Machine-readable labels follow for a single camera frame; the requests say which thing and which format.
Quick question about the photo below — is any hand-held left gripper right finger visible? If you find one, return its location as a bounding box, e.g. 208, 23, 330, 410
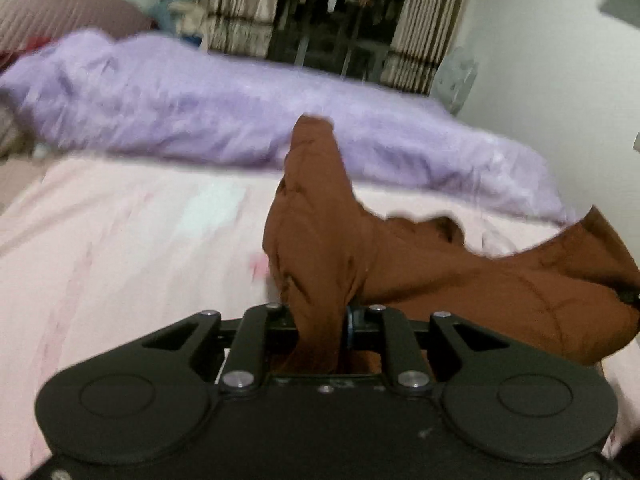
344, 304, 511, 395

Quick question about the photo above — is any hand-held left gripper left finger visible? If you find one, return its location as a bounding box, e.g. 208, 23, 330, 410
141, 304, 296, 395

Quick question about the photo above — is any brown padded jacket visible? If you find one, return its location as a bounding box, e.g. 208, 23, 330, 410
262, 114, 640, 376

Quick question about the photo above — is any blue and white clothes pile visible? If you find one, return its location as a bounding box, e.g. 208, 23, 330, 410
150, 0, 211, 51

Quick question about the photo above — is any rack of hanging clothes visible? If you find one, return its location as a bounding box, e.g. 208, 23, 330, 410
267, 0, 418, 83

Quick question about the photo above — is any bed with pink sheet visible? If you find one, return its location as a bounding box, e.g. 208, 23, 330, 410
0, 155, 640, 476

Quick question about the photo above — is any purple duvet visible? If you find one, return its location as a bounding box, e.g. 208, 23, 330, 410
0, 30, 576, 223

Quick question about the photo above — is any fan in plastic cover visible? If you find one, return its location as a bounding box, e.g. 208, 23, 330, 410
431, 47, 479, 116

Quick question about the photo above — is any padded mauve headboard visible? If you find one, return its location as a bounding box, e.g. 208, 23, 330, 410
0, 0, 153, 56

